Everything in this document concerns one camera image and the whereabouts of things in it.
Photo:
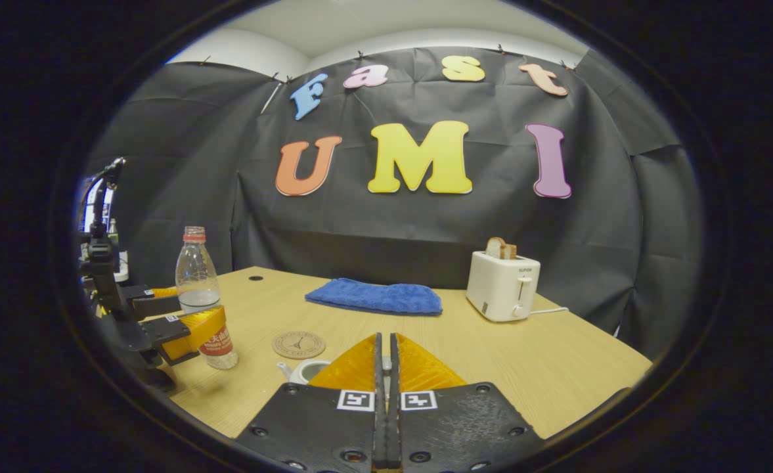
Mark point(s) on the white toaster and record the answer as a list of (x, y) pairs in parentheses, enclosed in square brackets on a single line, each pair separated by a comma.
[(501, 286)]

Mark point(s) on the computer monitor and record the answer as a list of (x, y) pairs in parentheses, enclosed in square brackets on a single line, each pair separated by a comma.
[(87, 203)]

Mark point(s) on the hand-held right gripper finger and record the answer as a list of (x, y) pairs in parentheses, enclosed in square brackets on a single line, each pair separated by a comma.
[(379, 427), (395, 427)]

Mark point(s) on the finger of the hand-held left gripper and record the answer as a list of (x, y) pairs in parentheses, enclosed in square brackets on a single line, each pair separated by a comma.
[(192, 332), (156, 305)]

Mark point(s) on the blue folded towel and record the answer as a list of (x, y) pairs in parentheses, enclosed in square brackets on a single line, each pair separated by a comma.
[(376, 297)]

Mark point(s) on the brown toast slice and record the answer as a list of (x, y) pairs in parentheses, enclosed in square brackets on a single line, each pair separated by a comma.
[(510, 251)]

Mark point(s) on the white teacup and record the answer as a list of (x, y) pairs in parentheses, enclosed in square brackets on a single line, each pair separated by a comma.
[(304, 372)]

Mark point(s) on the white bread slice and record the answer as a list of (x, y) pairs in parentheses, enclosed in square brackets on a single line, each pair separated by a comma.
[(494, 247)]

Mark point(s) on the white teacup lid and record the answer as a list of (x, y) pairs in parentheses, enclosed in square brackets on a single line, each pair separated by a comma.
[(387, 364)]

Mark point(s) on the round brown coaster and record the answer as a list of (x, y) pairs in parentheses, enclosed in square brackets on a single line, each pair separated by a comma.
[(299, 344)]

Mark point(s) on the clear plastic water bottle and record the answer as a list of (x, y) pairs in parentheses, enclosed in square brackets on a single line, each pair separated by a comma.
[(196, 276)]

